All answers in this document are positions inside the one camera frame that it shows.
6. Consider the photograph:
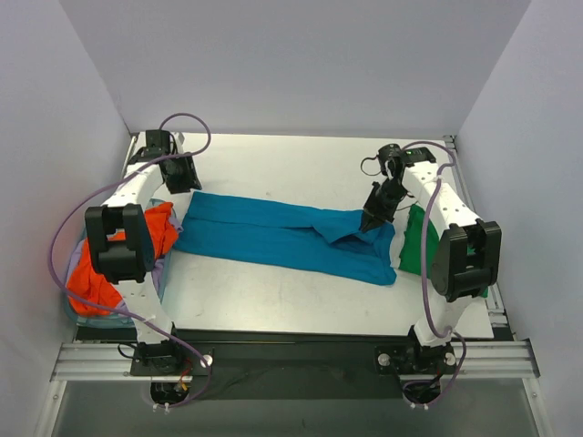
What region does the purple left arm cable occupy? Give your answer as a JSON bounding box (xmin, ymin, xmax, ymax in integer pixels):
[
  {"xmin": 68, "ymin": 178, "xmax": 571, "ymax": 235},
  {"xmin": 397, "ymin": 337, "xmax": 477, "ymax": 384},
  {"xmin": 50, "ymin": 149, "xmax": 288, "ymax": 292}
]
[{"xmin": 47, "ymin": 112, "xmax": 214, "ymax": 409}]

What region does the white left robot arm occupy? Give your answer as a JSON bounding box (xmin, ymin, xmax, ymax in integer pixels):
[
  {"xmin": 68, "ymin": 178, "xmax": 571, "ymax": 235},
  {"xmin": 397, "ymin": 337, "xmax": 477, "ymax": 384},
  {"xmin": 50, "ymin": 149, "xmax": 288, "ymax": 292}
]
[{"xmin": 85, "ymin": 128, "xmax": 202, "ymax": 375}]

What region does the clear blue plastic bin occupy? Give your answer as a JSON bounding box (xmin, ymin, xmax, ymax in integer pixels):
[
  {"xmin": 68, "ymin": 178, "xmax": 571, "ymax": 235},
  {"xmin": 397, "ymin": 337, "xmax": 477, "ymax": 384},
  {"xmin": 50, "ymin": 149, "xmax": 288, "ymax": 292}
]
[{"xmin": 66, "ymin": 199, "xmax": 182, "ymax": 329}]

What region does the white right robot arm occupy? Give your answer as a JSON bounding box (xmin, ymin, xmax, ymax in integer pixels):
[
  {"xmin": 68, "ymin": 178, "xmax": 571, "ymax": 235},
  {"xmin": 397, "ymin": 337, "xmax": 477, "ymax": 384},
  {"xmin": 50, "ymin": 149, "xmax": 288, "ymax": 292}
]
[{"xmin": 360, "ymin": 141, "xmax": 502, "ymax": 371}]

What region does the green folded t shirt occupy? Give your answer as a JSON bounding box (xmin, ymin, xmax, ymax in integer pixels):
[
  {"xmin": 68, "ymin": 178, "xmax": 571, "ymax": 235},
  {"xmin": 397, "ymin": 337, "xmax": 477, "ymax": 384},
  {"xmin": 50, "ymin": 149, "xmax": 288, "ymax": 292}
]
[{"xmin": 396, "ymin": 204, "xmax": 491, "ymax": 300}]

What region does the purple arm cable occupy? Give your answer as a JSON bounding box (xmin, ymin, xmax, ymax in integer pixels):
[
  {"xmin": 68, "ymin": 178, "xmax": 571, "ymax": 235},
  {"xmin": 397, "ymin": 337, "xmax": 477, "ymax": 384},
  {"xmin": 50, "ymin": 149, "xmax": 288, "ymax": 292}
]
[
  {"xmin": 47, "ymin": 112, "xmax": 214, "ymax": 409},
  {"xmin": 403, "ymin": 139, "xmax": 466, "ymax": 407}
]

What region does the orange t shirt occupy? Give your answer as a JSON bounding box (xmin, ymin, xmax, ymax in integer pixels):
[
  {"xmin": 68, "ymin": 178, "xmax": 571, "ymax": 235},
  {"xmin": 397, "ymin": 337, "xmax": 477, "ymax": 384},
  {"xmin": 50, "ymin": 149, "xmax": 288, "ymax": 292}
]
[{"xmin": 66, "ymin": 202, "xmax": 179, "ymax": 316}]

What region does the teal blue t shirt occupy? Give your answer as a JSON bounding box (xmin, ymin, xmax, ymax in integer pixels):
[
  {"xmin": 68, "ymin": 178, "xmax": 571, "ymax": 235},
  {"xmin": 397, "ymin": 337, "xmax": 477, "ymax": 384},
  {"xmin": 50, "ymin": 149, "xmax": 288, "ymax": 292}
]
[{"xmin": 174, "ymin": 192, "xmax": 396, "ymax": 286}]

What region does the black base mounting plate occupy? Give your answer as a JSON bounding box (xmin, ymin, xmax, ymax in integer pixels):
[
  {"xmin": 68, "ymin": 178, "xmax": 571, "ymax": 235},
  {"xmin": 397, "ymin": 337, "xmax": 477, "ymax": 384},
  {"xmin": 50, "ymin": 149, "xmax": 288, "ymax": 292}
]
[{"xmin": 130, "ymin": 330, "xmax": 456, "ymax": 404}]

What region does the lavender t shirt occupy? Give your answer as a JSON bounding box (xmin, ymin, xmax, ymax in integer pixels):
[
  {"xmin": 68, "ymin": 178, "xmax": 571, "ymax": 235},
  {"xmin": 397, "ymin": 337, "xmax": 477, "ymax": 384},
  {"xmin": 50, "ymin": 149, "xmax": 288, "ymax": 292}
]
[{"xmin": 66, "ymin": 220, "xmax": 184, "ymax": 301}]

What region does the aluminium frame rail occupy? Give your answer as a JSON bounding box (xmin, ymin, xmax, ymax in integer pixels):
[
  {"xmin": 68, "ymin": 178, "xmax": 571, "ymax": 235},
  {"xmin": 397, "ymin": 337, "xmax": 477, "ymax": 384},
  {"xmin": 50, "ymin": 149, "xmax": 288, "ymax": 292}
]
[{"xmin": 49, "ymin": 134, "xmax": 541, "ymax": 383}]

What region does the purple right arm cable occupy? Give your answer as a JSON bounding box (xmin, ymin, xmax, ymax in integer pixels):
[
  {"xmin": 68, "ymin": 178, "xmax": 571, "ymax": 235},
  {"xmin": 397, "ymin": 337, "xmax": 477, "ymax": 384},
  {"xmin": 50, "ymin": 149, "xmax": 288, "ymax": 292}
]
[{"xmin": 403, "ymin": 139, "xmax": 466, "ymax": 407}]

